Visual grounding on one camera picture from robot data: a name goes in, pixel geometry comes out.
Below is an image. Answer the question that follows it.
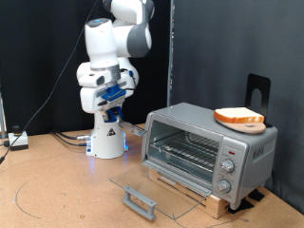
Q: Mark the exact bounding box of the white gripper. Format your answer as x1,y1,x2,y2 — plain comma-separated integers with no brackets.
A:
79,83,136,123

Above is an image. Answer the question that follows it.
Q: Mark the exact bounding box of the silver toaster oven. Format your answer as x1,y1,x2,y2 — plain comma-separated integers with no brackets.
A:
141,102,279,211

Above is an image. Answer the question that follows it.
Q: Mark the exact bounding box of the grey emergency stop box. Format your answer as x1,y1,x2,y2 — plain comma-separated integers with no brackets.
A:
8,124,29,152

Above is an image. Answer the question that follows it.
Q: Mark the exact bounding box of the vertical metal pole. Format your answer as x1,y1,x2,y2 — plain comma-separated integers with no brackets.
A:
166,0,176,107

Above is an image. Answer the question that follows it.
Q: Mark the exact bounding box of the metal stand leg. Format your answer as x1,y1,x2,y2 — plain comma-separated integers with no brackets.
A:
0,93,8,140

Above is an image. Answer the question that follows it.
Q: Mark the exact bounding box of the white bread slice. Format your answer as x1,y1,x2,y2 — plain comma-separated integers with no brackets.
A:
214,106,265,124

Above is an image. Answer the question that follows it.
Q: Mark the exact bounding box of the silver temperature knob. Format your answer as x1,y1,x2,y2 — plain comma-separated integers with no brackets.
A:
220,158,237,174

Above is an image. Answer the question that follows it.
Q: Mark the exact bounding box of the silver timer knob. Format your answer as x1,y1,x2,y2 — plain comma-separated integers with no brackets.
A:
216,179,232,194

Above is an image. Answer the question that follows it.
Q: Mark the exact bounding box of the wooden block base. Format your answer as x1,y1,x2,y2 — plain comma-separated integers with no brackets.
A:
147,166,231,220

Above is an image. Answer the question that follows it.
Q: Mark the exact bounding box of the small wooden cutting board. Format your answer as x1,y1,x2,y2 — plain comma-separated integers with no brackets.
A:
215,117,267,135

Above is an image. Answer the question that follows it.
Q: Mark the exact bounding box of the black metal bookend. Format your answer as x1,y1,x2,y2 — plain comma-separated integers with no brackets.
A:
244,73,274,128

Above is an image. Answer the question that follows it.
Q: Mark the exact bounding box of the black foam pad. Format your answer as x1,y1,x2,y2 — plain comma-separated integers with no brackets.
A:
248,188,266,202
227,198,256,215

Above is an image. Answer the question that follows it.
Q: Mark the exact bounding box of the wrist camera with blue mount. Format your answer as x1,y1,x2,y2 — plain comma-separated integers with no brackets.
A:
100,69,135,103

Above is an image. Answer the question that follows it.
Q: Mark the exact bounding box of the black cable with silver plug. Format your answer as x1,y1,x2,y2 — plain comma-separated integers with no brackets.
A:
50,128,93,142

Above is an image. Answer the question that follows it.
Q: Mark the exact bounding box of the black base cable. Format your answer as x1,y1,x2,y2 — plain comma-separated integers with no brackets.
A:
54,132,89,147

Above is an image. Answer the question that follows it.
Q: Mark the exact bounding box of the wire oven rack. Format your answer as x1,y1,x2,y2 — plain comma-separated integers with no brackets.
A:
148,129,220,174

